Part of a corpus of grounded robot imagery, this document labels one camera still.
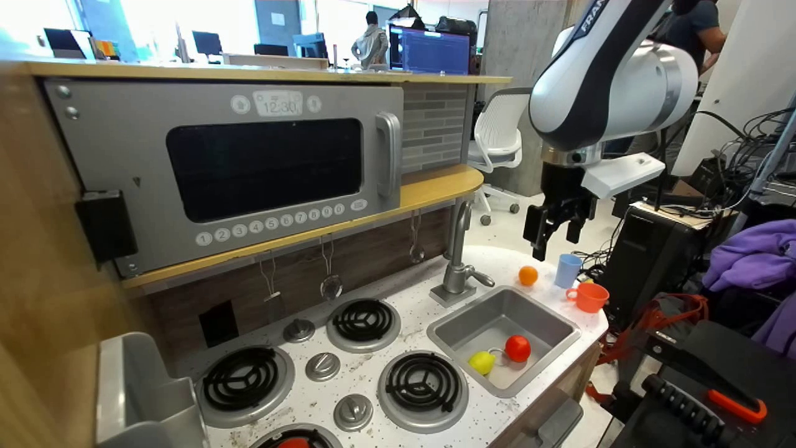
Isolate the white office chair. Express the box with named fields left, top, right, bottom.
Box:
left=468, top=86, right=530, bottom=227

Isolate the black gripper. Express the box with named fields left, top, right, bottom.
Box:
left=524, top=163, right=598, bottom=262

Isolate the yellow toy lemon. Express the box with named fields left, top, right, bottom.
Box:
left=468, top=351, right=495, bottom=376

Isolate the grey toy sink basin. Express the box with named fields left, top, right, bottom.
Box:
left=428, top=288, right=581, bottom=399

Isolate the grey stove knob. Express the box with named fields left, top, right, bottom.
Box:
left=333, top=394, right=374, bottom=433

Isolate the light blue plastic cup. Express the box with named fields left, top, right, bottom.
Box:
left=556, top=254, right=583, bottom=288

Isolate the grey toy faucet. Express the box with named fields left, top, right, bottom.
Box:
left=431, top=201, right=494, bottom=303

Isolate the black stove burner back right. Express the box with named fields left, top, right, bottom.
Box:
left=326, top=299, right=400, bottom=352

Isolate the blue monitor screen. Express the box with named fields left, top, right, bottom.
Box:
left=400, top=29, right=470, bottom=74

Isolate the black tool with orange handle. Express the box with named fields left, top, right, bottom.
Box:
left=635, top=330, right=777, bottom=448

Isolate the black stove burner back left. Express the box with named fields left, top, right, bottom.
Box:
left=196, top=345, right=296, bottom=427

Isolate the purple cloth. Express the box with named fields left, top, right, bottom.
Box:
left=703, top=218, right=796, bottom=292

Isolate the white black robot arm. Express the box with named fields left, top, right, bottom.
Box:
left=524, top=0, right=700, bottom=259

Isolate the orange toy fruit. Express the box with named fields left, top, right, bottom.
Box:
left=519, top=265, right=540, bottom=285

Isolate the orange plastic mug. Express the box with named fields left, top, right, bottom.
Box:
left=565, top=282, right=609, bottom=313

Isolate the grey toy microwave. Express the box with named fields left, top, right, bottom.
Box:
left=42, top=79, right=403, bottom=279

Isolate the red toy tomato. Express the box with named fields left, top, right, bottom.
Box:
left=504, top=333, right=533, bottom=362

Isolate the black stove burner front right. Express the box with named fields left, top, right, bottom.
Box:
left=379, top=351, right=468, bottom=433

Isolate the black stove burner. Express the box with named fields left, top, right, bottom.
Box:
left=326, top=299, right=400, bottom=352
left=196, top=345, right=296, bottom=427
left=379, top=351, right=468, bottom=433

